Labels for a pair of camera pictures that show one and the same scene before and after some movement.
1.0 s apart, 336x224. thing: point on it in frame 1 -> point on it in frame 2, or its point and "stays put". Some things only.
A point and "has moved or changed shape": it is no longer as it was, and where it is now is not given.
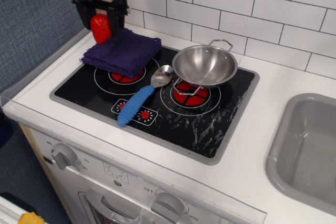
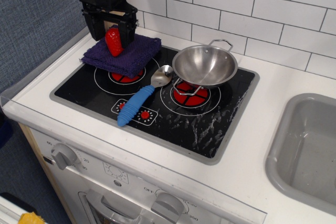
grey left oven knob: (63, 155) stays put
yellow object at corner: (30, 218) stays put
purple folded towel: (126, 52) stays put
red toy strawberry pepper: (101, 28) has moved or changed shape
